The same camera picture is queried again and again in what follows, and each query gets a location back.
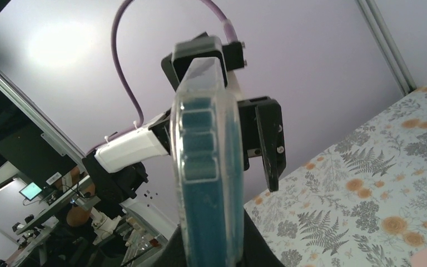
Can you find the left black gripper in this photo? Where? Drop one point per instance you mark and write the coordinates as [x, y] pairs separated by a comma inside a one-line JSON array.
[[218, 133]]

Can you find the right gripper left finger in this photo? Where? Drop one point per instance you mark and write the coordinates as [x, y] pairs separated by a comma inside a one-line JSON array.
[[173, 255]]

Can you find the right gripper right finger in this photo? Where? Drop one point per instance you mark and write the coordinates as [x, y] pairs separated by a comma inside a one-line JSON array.
[[256, 250]]

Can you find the black phone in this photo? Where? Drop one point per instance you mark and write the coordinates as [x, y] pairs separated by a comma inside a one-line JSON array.
[[209, 202]]

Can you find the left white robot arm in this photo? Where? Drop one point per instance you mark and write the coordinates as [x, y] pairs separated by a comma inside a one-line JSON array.
[[116, 166]]

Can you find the floral table mat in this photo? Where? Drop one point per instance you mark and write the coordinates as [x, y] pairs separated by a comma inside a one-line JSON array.
[[361, 202]]

